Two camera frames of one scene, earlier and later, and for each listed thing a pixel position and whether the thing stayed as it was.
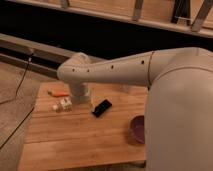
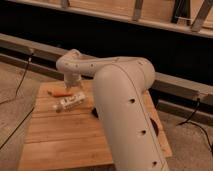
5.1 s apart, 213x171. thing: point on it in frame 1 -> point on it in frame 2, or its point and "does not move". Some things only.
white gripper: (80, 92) -> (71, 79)
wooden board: (65, 133) does not move
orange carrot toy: (58, 93) does not move
